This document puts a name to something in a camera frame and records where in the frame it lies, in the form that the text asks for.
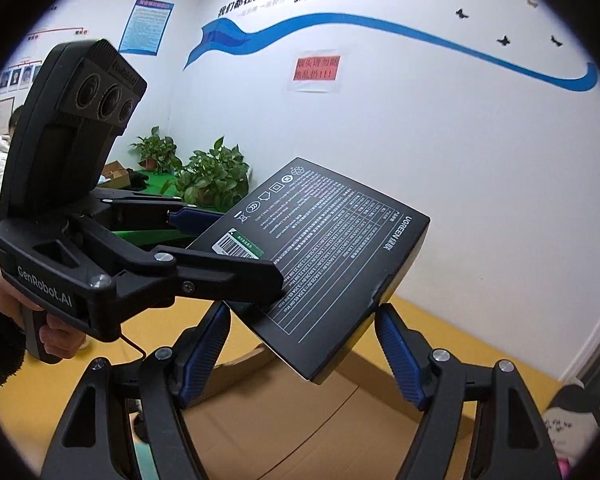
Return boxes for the blue wave wall decal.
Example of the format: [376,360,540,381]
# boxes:
[182,10,599,92]

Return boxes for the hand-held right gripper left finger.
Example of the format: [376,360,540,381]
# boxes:
[40,302,233,480]

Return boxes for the small cardboard box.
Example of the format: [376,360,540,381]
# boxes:
[101,161,132,189]

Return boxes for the potted green plant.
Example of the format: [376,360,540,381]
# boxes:
[174,136,254,212]
[130,126,179,173]

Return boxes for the patterned beige cloth item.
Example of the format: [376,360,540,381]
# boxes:
[540,382,600,466]

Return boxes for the red notice sign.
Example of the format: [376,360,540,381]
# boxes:
[287,53,342,94]

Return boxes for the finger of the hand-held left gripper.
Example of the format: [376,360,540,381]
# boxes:
[77,217,287,336]
[92,189,227,236]

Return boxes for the wall photo chart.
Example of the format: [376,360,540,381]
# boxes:
[0,22,83,92]

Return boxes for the blue wall poster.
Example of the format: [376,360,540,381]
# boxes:
[118,0,176,56]

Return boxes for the thin black cable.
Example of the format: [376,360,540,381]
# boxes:
[119,326,149,362]

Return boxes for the green table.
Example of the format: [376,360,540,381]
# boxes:
[95,170,191,247]

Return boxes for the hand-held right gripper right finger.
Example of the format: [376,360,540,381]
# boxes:
[374,304,563,480]

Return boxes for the white door frame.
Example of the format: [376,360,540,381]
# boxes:
[567,240,600,391]

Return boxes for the person's left hand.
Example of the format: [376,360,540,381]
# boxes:
[0,262,89,361]

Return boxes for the black printed box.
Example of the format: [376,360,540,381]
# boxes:
[186,157,431,384]

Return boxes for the yellow desktop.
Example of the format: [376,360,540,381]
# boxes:
[0,294,600,428]

